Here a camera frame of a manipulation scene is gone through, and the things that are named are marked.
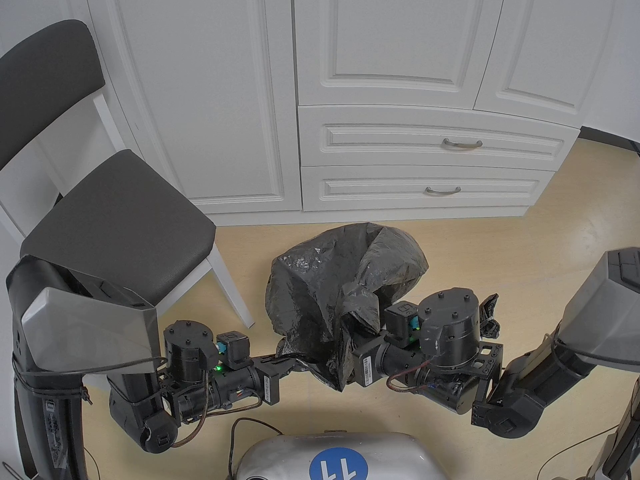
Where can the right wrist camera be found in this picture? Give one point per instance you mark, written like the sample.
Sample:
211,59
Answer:
400,320

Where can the white chair dark grey seat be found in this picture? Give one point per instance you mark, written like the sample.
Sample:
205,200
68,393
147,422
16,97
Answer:
125,218

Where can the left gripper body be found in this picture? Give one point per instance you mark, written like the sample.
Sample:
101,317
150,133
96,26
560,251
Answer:
240,385

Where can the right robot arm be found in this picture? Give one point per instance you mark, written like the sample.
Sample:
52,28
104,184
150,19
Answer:
520,393

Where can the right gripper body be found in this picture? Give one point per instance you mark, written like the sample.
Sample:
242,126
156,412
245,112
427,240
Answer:
395,363

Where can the white wardrobe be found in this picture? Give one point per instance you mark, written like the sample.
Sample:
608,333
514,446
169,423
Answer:
400,28

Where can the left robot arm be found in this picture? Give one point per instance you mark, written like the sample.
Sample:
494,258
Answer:
85,328

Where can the black plastic bag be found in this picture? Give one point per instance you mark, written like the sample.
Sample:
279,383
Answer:
320,288

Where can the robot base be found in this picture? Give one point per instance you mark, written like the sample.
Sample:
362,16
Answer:
300,458

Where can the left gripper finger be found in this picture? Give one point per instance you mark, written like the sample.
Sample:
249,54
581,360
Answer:
272,364

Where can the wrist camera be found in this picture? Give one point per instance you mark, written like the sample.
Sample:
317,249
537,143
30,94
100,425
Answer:
235,348
400,320

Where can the crumpled black plastic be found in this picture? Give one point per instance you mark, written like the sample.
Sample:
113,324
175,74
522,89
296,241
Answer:
490,308

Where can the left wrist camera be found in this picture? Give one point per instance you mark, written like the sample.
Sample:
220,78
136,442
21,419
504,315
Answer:
235,348

